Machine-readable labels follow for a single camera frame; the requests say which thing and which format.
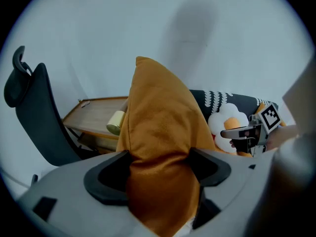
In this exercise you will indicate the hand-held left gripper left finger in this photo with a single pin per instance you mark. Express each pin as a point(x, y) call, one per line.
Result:
point(69, 181)

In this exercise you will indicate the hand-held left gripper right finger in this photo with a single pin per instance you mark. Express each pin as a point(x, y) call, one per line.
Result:
point(242, 181)

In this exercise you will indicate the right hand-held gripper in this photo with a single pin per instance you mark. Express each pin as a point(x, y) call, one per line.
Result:
point(270, 118)

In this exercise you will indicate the orange square pillow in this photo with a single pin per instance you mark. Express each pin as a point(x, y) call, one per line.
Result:
point(160, 120)

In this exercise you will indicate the person's right forearm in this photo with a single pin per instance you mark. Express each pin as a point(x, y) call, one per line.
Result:
point(281, 137)

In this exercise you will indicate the wooden side table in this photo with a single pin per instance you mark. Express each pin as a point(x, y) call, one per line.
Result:
point(93, 117)

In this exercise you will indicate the black office chair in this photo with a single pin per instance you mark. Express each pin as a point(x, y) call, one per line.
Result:
point(42, 112)

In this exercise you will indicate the pale gold cylinder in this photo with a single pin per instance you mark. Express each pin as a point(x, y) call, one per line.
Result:
point(116, 122)

